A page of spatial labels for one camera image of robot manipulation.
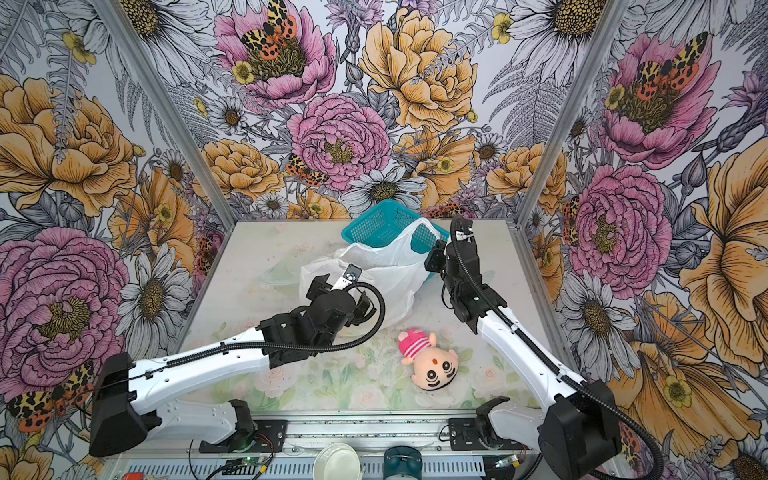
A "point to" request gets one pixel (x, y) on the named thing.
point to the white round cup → (337, 461)
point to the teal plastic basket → (390, 216)
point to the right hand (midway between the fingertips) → (435, 249)
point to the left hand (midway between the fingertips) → (341, 291)
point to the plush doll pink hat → (434, 368)
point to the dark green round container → (402, 460)
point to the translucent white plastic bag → (404, 267)
